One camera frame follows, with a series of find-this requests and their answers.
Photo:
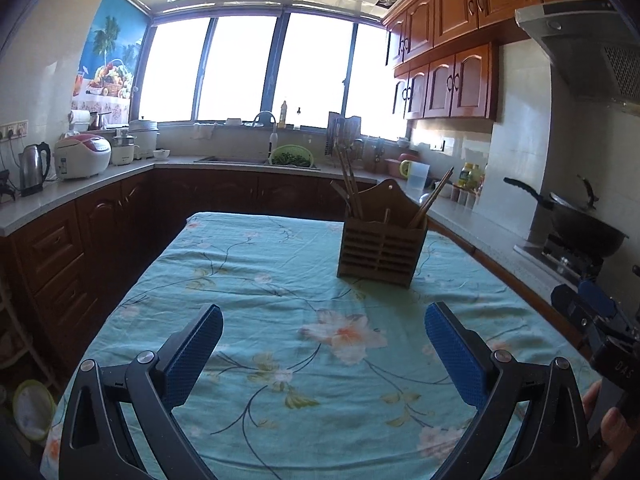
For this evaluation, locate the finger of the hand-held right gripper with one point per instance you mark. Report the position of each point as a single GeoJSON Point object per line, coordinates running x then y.
{"type": "Point", "coordinates": [597, 297]}
{"type": "Point", "coordinates": [570, 307]}

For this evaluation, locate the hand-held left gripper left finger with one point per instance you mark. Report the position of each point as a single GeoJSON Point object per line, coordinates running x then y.
{"type": "Point", "coordinates": [200, 355]}

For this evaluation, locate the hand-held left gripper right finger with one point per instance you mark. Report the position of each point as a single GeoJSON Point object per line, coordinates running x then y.
{"type": "Point", "coordinates": [455, 355]}

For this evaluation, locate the wooden utensil holder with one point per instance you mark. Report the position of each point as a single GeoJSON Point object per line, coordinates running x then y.
{"type": "Point", "coordinates": [380, 255]}

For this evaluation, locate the dish rack with utensils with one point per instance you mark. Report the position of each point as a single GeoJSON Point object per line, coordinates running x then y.
{"type": "Point", "coordinates": [345, 132]}

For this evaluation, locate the person's right hand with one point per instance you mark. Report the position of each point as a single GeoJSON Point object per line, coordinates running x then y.
{"type": "Point", "coordinates": [617, 440]}

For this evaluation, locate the gas stove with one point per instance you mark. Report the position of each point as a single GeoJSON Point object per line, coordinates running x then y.
{"type": "Point", "coordinates": [565, 260]}

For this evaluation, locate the teal floral tablecloth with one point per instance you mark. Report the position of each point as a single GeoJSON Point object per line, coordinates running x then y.
{"type": "Point", "coordinates": [280, 285]}

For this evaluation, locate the row of condiment jars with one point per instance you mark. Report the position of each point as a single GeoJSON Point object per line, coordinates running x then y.
{"type": "Point", "coordinates": [462, 196]}

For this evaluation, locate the yellow cooking oil bottle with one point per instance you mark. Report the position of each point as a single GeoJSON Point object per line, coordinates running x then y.
{"type": "Point", "coordinates": [479, 177]}

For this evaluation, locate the green label oil bottle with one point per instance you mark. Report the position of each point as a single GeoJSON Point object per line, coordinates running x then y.
{"type": "Point", "coordinates": [466, 177]}

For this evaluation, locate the green rimmed white basin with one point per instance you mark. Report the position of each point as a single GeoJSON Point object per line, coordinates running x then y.
{"type": "Point", "coordinates": [34, 410]}

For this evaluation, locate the steel kitchen sink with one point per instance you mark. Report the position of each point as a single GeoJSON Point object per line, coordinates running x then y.
{"type": "Point", "coordinates": [230, 161]}

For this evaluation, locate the small white bowl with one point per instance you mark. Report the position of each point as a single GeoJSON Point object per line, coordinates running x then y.
{"type": "Point", "coordinates": [161, 154]}

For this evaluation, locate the red bowl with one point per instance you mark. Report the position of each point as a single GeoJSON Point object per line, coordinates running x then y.
{"type": "Point", "coordinates": [407, 155]}

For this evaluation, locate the knife and scissors holder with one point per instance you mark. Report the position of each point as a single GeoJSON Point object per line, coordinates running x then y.
{"type": "Point", "coordinates": [379, 155]}

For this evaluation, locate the white bowl on windowsill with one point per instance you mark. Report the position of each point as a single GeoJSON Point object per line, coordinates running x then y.
{"type": "Point", "coordinates": [403, 142]}

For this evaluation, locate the small white steamer pot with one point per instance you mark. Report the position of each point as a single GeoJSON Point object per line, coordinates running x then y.
{"type": "Point", "coordinates": [124, 150]}

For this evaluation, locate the green colander with vegetables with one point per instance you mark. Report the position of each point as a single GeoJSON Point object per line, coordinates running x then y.
{"type": "Point", "coordinates": [292, 156]}

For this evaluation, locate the white dish cloth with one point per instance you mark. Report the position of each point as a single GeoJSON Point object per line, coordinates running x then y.
{"type": "Point", "coordinates": [204, 131]}

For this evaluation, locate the large white rice cooker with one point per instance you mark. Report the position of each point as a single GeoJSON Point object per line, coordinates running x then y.
{"type": "Point", "coordinates": [145, 137]}

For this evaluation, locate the red and white rice cooker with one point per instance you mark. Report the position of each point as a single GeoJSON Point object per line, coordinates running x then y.
{"type": "Point", "coordinates": [82, 157]}

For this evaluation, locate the curved chrome faucet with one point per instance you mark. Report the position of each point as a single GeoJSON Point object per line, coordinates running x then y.
{"type": "Point", "coordinates": [265, 120]}

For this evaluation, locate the steel electric kettle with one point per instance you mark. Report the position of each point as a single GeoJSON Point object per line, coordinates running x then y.
{"type": "Point", "coordinates": [34, 170]}

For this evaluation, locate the steel range hood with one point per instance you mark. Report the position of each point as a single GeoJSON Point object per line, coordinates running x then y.
{"type": "Point", "coordinates": [585, 45]}

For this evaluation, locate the yellow liquid bottle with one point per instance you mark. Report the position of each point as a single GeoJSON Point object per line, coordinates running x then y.
{"type": "Point", "coordinates": [283, 115]}

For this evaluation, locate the small metal pot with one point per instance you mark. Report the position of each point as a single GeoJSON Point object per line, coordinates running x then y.
{"type": "Point", "coordinates": [96, 121]}

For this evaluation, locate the small black charger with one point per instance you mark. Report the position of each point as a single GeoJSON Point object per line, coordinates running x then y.
{"type": "Point", "coordinates": [6, 187]}

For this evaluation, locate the white paper towel roll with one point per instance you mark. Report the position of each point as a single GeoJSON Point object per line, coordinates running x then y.
{"type": "Point", "coordinates": [80, 121]}

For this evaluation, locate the large kitchen window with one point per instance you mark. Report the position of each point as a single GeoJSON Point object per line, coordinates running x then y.
{"type": "Point", "coordinates": [250, 70]}

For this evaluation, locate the wooden upper cabinets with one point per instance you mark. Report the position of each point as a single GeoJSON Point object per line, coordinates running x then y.
{"type": "Point", "coordinates": [450, 40]}

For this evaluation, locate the white wall sockets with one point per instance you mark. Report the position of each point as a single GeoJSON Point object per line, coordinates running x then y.
{"type": "Point", "coordinates": [14, 130]}

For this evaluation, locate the tropical fruit wall poster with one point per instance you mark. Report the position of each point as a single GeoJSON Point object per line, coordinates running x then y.
{"type": "Point", "coordinates": [110, 55]}

